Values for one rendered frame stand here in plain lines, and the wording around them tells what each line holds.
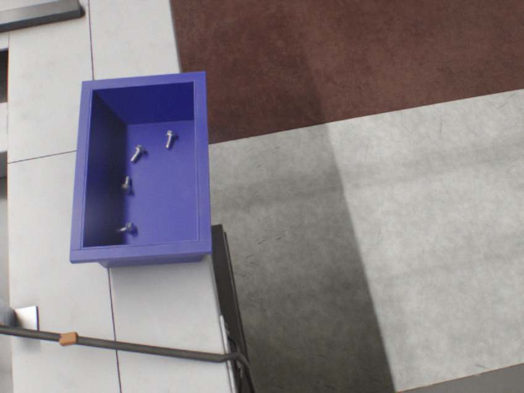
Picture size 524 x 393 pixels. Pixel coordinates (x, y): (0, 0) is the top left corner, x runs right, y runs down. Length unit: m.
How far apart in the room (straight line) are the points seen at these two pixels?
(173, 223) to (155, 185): 0.06
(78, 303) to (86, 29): 0.41
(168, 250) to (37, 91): 0.35
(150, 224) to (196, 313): 0.12
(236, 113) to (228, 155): 0.14
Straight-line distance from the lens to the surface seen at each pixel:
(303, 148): 1.81
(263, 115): 1.86
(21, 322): 0.81
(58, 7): 1.02
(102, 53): 0.96
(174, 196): 0.82
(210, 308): 0.76
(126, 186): 0.82
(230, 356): 0.74
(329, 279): 1.66
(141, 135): 0.87
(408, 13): 2.13
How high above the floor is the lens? 1.56
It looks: 63 degrees down
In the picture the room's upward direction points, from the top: 1 degrees counter-clockwise
